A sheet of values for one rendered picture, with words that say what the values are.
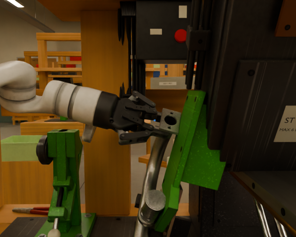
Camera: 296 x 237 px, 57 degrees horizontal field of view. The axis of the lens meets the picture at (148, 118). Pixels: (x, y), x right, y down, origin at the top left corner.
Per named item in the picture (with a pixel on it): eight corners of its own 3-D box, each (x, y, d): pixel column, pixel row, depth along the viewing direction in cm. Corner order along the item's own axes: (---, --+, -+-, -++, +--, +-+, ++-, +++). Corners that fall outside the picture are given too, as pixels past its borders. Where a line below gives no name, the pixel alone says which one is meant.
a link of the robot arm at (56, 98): (65, 131, 56) (69, 93, 52) (-9, 113, 56) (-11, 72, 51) (76, 115, 62) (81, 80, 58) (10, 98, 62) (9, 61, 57)
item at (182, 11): (202, 59, 70) (203, -1, 69) (136, 59, 70) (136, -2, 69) (193, 64, 83) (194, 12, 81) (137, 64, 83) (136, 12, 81)
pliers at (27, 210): (63, 209, 90) (63, 206, 90) (57, 216, 85) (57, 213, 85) (17, 208, 91) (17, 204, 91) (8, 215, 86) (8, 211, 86)
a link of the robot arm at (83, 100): (102, 114, 65) (76, 107, 65) (105, 81, 57) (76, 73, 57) (90, 145, 60) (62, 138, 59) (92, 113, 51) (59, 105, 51)
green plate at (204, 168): (211, 220, 47) (247, 103, 45) (165, 208, 47) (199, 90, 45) (198, 195, 58) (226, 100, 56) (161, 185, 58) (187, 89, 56)
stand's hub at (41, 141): (45, 168, 67) (44, 138, 66) (33, 168, 67) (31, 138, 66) (55, 160, 74) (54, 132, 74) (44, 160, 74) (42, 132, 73)
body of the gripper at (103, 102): (89, 111, 51) (137, 124, 52) (101, 81, 57) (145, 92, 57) (88, 133, 57) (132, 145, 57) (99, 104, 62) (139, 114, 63)
